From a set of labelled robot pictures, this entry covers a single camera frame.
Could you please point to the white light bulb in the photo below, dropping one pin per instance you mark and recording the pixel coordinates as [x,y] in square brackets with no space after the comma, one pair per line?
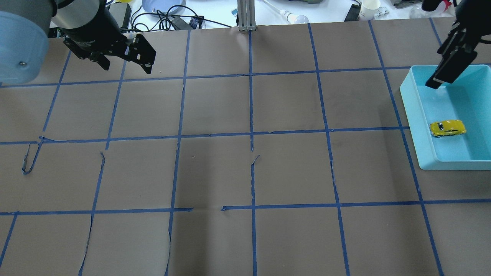
[293,18]

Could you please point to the blue plate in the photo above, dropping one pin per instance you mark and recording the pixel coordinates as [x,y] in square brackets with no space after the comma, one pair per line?
[173,6]

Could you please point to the light blue plastic bin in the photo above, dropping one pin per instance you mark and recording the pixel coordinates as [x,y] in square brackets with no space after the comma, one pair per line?
[467,99]

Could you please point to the white paper cup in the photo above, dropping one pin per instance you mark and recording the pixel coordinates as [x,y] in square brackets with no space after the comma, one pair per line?
[369,8]

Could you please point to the yellow beetle toy car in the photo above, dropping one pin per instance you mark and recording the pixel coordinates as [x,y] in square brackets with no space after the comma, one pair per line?
[447,128]

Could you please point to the aluminium frame post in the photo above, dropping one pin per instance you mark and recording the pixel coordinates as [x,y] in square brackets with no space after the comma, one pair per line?
[246,15]

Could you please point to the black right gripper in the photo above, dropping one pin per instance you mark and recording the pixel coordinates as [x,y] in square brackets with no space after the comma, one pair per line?
[472,23]

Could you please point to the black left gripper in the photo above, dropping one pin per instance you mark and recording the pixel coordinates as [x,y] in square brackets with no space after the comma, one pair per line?
[93,32]

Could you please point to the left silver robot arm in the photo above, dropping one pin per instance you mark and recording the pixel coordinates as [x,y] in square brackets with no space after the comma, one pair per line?
[24,32]

